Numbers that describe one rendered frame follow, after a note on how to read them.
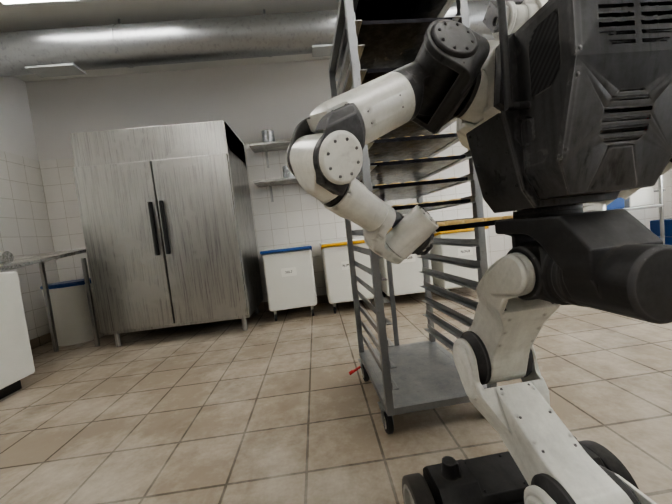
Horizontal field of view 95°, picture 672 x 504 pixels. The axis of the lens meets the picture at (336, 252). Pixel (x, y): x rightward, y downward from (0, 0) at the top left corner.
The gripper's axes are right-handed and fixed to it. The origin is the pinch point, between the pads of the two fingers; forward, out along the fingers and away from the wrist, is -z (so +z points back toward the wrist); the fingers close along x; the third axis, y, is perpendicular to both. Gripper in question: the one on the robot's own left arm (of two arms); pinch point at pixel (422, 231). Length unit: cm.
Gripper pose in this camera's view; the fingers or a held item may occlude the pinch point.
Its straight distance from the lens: 90.2
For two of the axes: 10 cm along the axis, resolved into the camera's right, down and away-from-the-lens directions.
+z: -4.1, 1.1, -9.1
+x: -1.1, -9.9, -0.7
